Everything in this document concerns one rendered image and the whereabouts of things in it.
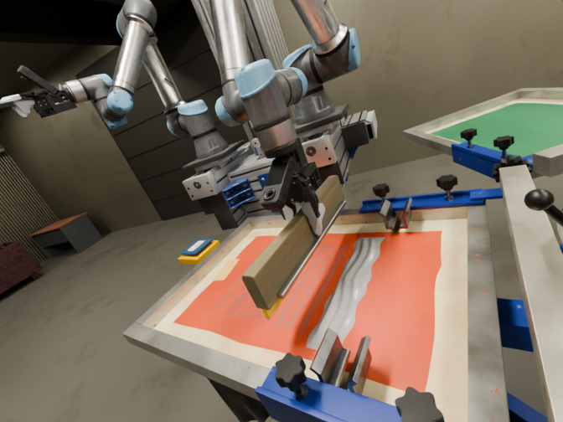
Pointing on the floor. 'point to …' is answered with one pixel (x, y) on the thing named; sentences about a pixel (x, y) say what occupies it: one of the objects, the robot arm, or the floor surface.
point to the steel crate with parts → (16, 265)
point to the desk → (66, 235)
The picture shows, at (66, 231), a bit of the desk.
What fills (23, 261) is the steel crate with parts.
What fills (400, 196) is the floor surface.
